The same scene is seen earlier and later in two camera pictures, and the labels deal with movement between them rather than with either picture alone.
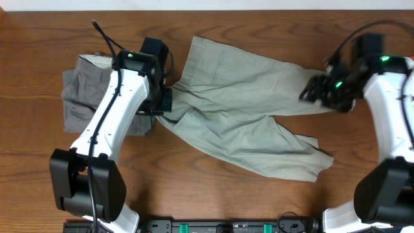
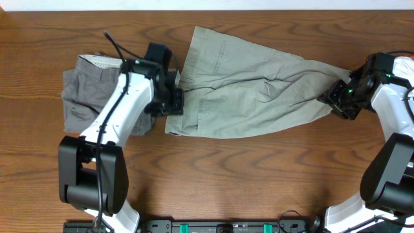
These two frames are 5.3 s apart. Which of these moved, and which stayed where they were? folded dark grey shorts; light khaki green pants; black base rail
Moved: light khaki green pants
Stayed: folded dark grey shorts; black base rail
